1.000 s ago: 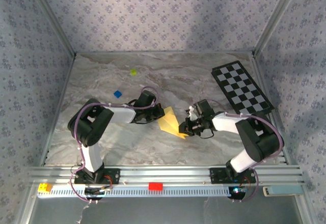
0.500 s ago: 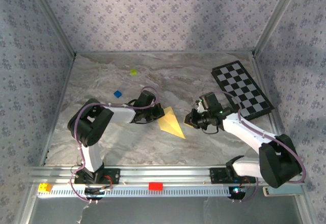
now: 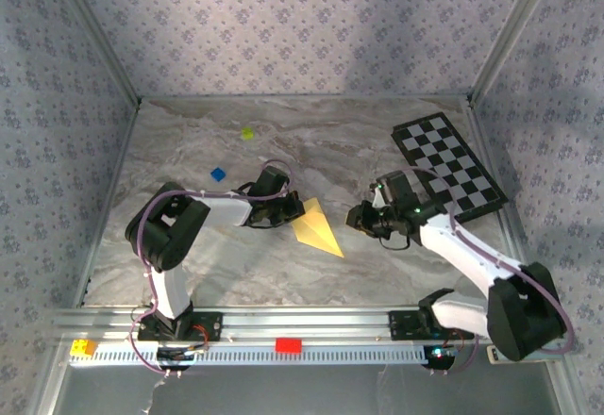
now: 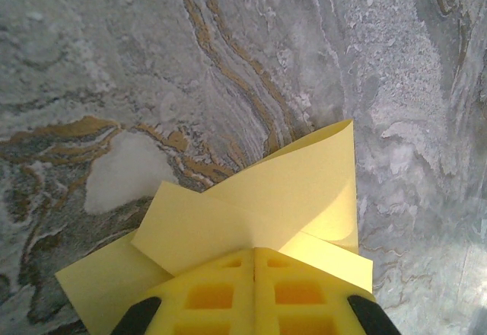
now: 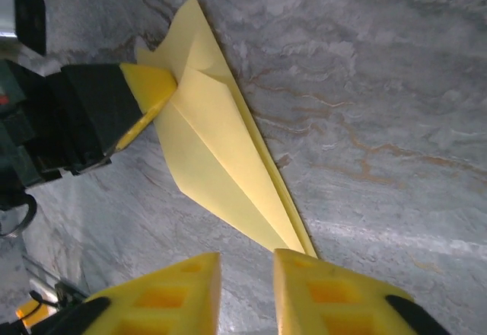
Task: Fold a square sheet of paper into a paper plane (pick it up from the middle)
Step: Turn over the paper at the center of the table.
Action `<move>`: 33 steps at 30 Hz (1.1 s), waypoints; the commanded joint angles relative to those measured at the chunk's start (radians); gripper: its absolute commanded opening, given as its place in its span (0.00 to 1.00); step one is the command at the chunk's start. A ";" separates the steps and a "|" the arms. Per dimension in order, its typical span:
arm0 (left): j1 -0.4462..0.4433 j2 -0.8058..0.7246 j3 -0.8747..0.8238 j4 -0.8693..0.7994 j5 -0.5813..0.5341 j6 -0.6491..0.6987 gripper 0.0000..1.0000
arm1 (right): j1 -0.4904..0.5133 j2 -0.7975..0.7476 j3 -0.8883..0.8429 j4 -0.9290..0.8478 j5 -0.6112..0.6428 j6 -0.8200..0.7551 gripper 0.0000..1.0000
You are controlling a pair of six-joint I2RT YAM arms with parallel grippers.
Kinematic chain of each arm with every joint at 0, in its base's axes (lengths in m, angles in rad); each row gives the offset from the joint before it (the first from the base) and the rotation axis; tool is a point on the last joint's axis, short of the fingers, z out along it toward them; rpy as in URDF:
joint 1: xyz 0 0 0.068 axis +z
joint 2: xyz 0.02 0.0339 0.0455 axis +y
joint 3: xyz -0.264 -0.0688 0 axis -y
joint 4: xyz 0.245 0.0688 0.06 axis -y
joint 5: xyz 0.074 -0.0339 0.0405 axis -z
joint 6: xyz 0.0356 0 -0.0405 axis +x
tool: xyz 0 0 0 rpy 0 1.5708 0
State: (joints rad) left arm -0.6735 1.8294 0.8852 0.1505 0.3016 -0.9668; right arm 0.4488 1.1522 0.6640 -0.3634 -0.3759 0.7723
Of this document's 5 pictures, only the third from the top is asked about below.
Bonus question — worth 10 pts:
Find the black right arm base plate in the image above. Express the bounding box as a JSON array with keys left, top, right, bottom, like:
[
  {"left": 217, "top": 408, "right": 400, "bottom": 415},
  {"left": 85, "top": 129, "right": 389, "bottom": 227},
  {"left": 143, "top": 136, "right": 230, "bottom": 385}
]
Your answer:
[{"left": 388, "top": 309, "right": 476, "bottom": 341}]

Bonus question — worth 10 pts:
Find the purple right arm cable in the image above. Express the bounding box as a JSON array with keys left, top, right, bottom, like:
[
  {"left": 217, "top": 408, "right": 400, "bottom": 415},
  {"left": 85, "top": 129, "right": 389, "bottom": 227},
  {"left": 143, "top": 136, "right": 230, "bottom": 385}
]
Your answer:
[{"left": 398, "top": 167, "right": 575, "bottom": 378}]

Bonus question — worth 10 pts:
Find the yellow and orange block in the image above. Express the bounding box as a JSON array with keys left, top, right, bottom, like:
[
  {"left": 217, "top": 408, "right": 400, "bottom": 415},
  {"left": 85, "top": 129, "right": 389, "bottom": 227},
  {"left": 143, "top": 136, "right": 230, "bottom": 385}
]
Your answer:
[{"left": 69, "top": 339, "right": 99, "bottom": 357}]

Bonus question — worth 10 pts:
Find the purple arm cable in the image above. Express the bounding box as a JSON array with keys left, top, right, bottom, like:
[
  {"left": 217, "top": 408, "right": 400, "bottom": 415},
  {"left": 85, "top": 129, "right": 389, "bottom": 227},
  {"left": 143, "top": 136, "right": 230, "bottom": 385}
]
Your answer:
[
  {"left": 398, "top": 167, "right": 575, "bottom": 378},
  {"left": 127, "top": 158, "right": 294, "bottom": 378}
]

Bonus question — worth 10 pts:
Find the white slotted cable duct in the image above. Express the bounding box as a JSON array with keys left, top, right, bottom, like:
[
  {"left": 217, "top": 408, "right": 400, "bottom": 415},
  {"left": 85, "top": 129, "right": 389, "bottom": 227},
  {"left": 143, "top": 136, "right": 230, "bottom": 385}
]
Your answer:
[{"left": 68, "top": 341, "right": 458, "bottom": 367}]

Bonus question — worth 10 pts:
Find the aluminium table back rail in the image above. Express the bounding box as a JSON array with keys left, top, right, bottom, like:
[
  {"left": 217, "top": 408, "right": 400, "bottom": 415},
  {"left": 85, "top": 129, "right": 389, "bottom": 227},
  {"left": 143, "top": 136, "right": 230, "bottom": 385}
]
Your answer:
[{"left": 139, "top": 94, "right": 473, "bottom": 103}]

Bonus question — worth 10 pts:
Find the black and white checkerboard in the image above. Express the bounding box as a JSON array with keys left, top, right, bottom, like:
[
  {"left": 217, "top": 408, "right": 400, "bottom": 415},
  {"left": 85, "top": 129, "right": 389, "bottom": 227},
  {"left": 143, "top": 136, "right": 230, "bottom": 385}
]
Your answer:
[{"left": 390, "top": 111, "right": 511, "bottom": 224}]

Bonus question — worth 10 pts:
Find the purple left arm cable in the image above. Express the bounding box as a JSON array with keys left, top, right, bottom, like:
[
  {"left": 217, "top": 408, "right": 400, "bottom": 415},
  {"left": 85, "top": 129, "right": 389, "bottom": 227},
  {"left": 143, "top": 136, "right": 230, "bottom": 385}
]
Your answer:
[{"left": 127, "top": 158, "right": 294, "bottom": 378}]

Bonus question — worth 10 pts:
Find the aluminium mounting rail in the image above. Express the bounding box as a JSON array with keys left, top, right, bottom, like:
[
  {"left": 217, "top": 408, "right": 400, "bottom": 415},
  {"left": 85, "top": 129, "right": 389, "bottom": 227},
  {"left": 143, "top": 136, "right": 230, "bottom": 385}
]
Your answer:
[{"left": 51, "top": 306, "right": 565, "bottom": 346}]

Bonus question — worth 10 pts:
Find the yellow paper sheet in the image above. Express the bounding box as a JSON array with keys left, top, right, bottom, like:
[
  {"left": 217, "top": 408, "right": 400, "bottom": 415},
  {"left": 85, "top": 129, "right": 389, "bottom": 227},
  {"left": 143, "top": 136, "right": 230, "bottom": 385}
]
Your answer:
[{"left": 291, "top": 197, "right": 345, "bottom": 259}]

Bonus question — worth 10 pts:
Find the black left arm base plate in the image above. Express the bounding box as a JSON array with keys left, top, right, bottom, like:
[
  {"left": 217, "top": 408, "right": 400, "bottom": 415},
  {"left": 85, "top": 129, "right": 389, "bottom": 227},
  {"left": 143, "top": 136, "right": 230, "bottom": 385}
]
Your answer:
[{"left": 136, "top": 310, "right": 224, "bottom": 343}]

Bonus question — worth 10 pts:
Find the aluminium frame post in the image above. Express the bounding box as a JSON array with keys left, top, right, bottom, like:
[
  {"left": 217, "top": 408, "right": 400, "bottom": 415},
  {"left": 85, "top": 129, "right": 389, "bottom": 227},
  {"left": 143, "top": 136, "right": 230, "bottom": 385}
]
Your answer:
[
  {"left": 49, "top": 0, "right": 143, "bottom": 108},
  {"left": 468, "top": 0, "right": 565, "bottom": 105}
]

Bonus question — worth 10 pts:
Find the small black circuit board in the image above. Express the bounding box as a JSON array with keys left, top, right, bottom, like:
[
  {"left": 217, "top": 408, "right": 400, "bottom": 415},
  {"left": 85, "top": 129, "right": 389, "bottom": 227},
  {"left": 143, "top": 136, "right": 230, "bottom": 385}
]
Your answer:
[
  {"left": 157, "top": 346, "right": 209, "bottom": 373},
  {"left": 421, "top": 344, "right": 460, "bottom": 370}
]

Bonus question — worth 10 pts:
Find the aluminium table side rail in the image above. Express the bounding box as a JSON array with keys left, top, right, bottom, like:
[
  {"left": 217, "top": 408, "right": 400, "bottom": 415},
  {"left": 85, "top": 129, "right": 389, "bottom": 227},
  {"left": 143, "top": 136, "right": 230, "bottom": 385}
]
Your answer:
[
  {"left": 469, "top": 98, "right": 525, "bottom": 268},
  {"left": 73, "top": 101, "right": 143, "bottom": 310}
]

